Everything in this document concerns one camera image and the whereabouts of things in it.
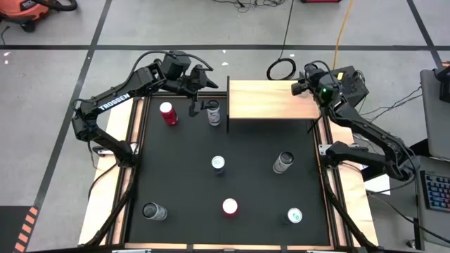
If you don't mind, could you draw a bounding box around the orange shop vacuum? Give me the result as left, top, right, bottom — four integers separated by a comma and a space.
0, 0, 53, 33

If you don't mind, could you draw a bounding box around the wooden shelf with black frame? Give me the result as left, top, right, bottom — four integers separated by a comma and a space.
226, 75, 323, 134

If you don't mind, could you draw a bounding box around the black mesh computer case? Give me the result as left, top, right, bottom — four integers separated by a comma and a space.
335, 65, 370, 114

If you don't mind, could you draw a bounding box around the silver slim drink can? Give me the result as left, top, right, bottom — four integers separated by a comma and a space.
272, 150, 295, 175
205, 99, 221, 127
141, 202, 169, 222

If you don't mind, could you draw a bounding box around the yellow floor cable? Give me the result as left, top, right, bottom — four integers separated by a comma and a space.
332, 0, 354, 70

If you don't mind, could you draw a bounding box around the white paper sheet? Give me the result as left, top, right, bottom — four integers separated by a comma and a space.
365, 175, 392, 196

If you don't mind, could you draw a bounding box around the black keyboard with blue keys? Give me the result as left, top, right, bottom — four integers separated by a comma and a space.
420, 170, 450, 214

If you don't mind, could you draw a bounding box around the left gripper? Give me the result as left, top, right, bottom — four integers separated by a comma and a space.
177, 65, 219, 118

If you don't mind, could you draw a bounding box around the dark table mat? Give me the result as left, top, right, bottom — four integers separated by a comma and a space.
125, 95, 332, 247

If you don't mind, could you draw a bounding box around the grey desk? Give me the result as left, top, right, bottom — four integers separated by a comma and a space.
420, 68, 450, 161
413, 155, 450, 251

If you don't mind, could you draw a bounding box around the black hanging base cable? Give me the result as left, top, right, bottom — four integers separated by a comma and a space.
86, 163, 120, 202

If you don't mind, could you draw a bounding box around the black vacuum hose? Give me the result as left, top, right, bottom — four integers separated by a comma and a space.
33, 0, 79, 12

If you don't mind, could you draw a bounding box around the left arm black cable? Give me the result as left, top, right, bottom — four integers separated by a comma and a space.
128, 50, 214, 84

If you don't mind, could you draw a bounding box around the blue silver energy drink can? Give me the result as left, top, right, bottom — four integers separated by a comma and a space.
281, 207, 304, 225
210, 155, 226, 176

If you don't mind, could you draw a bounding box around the black desk device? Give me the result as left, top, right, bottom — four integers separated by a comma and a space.
434, 65, 450, 105

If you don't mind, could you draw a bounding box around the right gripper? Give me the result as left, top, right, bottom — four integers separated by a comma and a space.
290, 62, 326, 96

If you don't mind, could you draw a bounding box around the red cola zero can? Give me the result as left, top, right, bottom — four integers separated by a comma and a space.
221, 197, 239, 218
159, 100, 179, 127

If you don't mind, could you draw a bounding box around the black coiled floor cable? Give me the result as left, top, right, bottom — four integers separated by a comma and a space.
266, 0, 297, 81

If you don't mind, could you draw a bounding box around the thin black cable tangle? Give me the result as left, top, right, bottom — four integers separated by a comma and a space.
210, 0, 285, 13

